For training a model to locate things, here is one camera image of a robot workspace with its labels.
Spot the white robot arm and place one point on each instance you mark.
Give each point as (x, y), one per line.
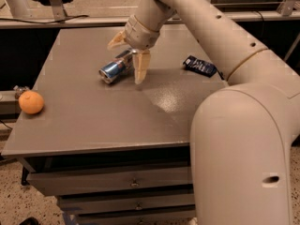
(241, 136)

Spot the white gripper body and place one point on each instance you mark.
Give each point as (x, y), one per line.
(140, 34)

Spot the white pipe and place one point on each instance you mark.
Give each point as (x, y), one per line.
(19, 8)

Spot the redbull can blue silver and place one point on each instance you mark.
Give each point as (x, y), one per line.
(120, 65)

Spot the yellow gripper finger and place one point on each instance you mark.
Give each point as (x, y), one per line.
(141, 62)
(118, 40)

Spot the small metal object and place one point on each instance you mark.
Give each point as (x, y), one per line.
(19, 90)

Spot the grey drawer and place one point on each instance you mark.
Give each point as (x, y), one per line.
(110, 179)
(137, 217)
(126, 202)

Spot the blue snack packet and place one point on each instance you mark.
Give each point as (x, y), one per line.
(200, 66)

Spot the grey metal bracket left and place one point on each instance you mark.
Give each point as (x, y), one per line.
(58, 10)

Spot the top grey drawer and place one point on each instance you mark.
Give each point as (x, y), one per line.
(110, 179)

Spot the middle grey drawer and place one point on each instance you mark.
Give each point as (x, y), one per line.
(126, 202)

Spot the bottom grey drawer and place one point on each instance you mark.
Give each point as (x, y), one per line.
(137, 217)

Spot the grey metal rail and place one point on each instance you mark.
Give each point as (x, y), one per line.
(84, 21)

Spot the black object on floor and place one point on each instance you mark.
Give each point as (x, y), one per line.
(30, 221)

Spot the orange fruit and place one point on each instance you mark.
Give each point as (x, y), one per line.
(31, 102)

